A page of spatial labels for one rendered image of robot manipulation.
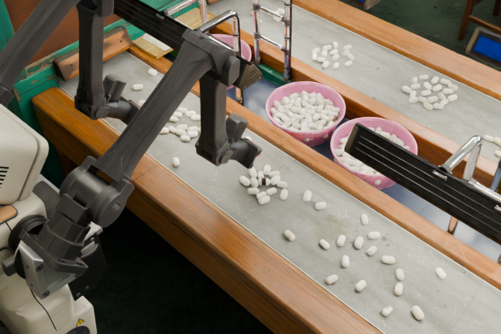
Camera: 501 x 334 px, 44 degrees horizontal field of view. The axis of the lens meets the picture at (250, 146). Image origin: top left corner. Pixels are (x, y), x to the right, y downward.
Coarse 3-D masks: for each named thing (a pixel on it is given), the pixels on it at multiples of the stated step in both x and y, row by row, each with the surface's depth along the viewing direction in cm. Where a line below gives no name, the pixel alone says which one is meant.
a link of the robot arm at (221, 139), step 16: (224, 64) 129; (208, 80) 134; (224, 80) 132; (208, 96) 139; (224, 96) 143; (208, 112) 145; (224, 112) 149; (208, 128) 150; (224, 128) 155; (208, 144) 156; (224, 144) 159; (208, 160) 163
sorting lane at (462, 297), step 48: (144, 96) 219; (192, 96) 218; (192, 144) 201; (240, 192) 185; (288, 192) 184; (336, 192) 184; (288, 240) 172; (336, 240) 171; (384, 240) 171; (336, 288) 160; (384, 288) 160; (432, 288) 159; (480, 288) 159
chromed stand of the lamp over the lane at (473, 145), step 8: (472, 136) 145; (480, 136) 145; (464, 144) 143; (472, 144) 142; (480, 144) 146; (456, 152) 141; (464, 152) 141; (472, 152) 149; (448, 160) 139; (456, 160) 139; (472, 160) 150; (440, 168) 138; (448, 168) 137; (472, 168) 152; (440, 176) 137; (464, 176) 155; (472, 176) 154; (472, 184) 154; (480, 184) 154; (488, 192) 152; (496, 192) 152; (496, 208) 130; (456, 224) 167; (448, 232) 170
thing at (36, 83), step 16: (176, 0) 247; (176, 16) 250; (128, 32) 236; (144, 32) 242; (32, 80) 215; (48, 80) 220; (16, 96) 214; (32, 96) 218; (16, 112) 224; (32, 112) 221; (32, 128) 225; (48, 144) 238; (48, 160) 242; (48, 176) 246
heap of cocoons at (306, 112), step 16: (304, 96) 216; (320, 96) 216; (272, 112) 211; (288, 112) 210; (304, 112) 210; (320, 112) 211; (336, 112) 211; (288, 128) 204; (304, 128) 204; (320, 128) 204
